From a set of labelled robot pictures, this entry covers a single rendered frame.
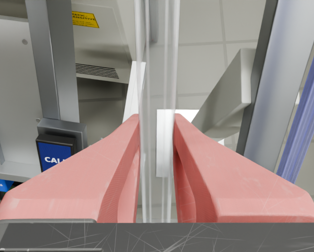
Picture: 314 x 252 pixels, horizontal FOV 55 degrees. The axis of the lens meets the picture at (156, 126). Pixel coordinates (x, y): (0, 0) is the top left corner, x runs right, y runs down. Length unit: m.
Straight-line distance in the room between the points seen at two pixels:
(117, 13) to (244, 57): 0.35
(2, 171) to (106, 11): 0.35
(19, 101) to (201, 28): 0.97
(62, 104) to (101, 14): 0.33
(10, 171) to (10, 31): 0.18
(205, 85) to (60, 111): 0.88
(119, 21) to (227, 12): 0.71
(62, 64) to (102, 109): 0.83
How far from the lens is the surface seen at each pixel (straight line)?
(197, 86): 1.17
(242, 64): 0.33
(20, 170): 0.43
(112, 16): 0.64
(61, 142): 0.33
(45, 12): 0.30
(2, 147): 0.43
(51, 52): 0.31
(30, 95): 0.36
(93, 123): 1.16
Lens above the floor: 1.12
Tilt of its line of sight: 82 degrees down
